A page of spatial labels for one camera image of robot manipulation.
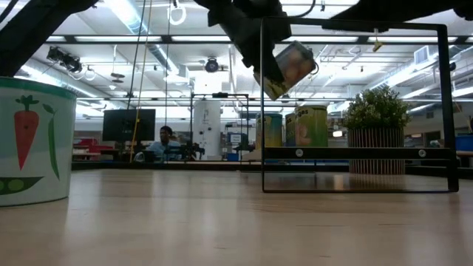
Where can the black ceiling spotlight cluster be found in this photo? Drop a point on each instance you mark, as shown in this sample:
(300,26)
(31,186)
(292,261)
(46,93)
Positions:
(68,62)

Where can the peaches label can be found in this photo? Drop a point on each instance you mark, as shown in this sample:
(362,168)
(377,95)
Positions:
(295,64)

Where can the black ceiling disc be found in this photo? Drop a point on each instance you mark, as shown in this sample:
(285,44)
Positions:
(117,75)

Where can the blue storage bin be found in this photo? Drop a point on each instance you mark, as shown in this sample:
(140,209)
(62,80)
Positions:
(465,142)

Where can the black background frame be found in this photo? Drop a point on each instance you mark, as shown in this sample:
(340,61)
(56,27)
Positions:
(220,95)

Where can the black metal shelf frame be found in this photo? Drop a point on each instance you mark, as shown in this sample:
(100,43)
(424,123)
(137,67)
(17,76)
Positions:
(362,153)

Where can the red storage bins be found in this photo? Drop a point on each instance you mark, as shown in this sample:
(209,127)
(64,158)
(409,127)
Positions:
(88,146)

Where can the green oranges label can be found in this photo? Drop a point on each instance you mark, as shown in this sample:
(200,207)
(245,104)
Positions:
(314,129)

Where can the white ceiling vent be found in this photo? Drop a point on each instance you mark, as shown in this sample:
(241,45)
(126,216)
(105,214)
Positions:
(421,54)

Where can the black background robot arm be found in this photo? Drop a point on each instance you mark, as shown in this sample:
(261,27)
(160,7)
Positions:
(184,150)

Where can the person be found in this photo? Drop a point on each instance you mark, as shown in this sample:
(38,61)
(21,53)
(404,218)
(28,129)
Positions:
(164,147)

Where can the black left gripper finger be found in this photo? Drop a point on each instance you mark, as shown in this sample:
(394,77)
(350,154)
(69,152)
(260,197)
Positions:
(262,59)

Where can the round black ceiling camera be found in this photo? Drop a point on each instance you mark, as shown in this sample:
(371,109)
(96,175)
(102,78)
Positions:
(211,65)

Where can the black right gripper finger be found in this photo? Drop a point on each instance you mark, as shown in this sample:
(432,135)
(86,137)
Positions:
(388,14)

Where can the potted plant slatted pot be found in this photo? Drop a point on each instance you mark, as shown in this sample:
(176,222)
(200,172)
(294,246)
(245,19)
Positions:
(377,107)

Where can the white vegetable print can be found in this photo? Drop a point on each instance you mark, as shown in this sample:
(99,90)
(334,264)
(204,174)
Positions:
(37,147)

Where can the black monitor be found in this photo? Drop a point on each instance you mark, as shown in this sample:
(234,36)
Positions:
(122,123)

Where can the black overhead frame bar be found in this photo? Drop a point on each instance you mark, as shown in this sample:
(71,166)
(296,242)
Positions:
(166,38)

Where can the yellow hanging hook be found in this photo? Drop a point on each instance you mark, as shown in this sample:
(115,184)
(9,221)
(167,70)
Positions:
(377,46)

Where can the yellow blue label can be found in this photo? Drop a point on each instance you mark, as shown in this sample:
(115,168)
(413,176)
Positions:
(271,129)

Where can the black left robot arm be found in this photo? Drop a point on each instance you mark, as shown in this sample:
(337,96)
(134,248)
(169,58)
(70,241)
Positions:
(29,33)

